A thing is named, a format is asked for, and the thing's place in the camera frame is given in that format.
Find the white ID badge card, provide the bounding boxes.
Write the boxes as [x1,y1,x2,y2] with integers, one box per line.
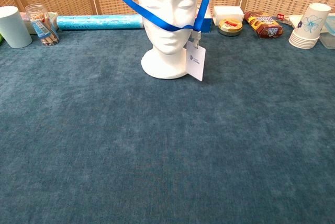
[186,30,206,82]

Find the blue lanyard strap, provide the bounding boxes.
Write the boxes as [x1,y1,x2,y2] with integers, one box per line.
[97,0,218,33]

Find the teal blue table cloth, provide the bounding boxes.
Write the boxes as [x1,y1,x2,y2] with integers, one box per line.
[0,16,335,224]

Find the blue Oreo cookie box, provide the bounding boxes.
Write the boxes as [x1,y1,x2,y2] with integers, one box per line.
[195,5,213,33]

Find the round gold lidded tin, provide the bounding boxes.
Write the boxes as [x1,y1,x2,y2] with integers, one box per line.
[218,19,244,37]

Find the blue cling film roll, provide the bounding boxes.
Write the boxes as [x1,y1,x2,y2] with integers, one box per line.
[56,14,146,31]

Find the small white cardboard box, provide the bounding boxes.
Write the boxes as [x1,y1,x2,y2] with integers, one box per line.
[212,6,245,26]

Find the brown chocolate cookie pack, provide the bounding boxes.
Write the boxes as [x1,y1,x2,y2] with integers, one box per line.
[243,11,284,40]

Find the clear jar of snack sticks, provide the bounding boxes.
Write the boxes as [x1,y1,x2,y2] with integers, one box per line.
[25,3,61,47]

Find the clear plastic bag white contents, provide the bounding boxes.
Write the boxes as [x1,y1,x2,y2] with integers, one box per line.
[283,14,305,30]

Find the stack of flower paper cups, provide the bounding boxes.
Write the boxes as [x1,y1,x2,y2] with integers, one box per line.
[288,3,331,50]

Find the pale blue plastic cup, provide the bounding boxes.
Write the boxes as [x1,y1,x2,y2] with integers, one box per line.
[0,5,33,49]

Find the clear container with blue lid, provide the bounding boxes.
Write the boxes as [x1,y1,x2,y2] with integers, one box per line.
[318,15,335,50]

